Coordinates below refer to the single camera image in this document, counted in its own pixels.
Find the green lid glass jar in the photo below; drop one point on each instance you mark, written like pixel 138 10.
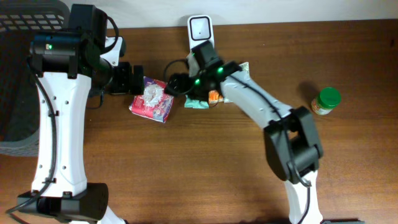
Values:
pixel 327 100

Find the white cream tube gold cap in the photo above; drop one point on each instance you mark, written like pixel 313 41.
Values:
pixel 245 67

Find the teal pouch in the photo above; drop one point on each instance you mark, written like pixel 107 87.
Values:
pixel 195 104

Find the teal tissue pack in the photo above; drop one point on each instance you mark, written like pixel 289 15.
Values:
pixel 226 100

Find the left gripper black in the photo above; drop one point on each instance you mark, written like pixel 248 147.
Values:
pixel 125 83

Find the grey plastic mesh basket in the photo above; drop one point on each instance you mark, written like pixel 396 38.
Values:
pixel 20 21

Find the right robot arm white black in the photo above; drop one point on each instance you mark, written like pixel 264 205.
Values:
pixel 292 144

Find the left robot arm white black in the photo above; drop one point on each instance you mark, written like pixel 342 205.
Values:
pixel 66 65

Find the orange tissue pack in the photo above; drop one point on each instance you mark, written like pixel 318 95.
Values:
pixel 214 97

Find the red purple snack package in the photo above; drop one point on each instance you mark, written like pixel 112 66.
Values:
pixel 154 104

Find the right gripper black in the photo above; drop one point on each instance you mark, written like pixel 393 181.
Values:
pixel 177 80

